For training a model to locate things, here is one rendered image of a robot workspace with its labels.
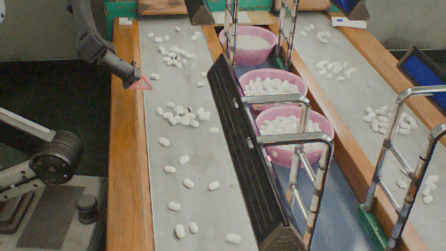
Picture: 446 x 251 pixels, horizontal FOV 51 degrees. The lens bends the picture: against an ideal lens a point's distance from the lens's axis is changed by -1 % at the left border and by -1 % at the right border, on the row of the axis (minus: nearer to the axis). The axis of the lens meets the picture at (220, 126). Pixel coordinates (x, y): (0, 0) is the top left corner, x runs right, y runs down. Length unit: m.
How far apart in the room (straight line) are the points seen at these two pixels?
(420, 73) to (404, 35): 2.52
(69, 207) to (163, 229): 0.56
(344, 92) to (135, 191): 0.95
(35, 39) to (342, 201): 2.55
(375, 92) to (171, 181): 0.94
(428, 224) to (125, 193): 0.84
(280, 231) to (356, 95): 1.18
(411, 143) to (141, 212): 0.93
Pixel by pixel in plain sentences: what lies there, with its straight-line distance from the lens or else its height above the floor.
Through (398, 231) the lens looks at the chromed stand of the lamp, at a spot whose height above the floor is 0.80.
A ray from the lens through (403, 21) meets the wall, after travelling 3.84.
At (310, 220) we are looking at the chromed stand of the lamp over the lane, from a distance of 1.14.
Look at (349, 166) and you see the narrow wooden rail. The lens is 1.55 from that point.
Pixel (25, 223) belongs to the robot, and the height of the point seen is 0.47.
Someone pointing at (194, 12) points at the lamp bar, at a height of 1.08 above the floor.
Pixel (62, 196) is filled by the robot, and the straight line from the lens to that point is 1.80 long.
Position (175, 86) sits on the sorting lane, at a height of 0.74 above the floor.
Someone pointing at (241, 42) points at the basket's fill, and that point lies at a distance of 2.23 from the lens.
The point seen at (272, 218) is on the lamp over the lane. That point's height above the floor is 1.10.
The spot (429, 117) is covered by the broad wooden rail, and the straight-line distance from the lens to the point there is 1.83.
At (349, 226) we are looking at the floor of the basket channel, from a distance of 1.43.
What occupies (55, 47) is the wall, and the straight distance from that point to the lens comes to 3.49.
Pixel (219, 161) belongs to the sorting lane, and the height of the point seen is 0.74.
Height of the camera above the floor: 1.67
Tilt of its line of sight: 35 degrees down
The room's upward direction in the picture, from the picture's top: 3 degrees clockwise
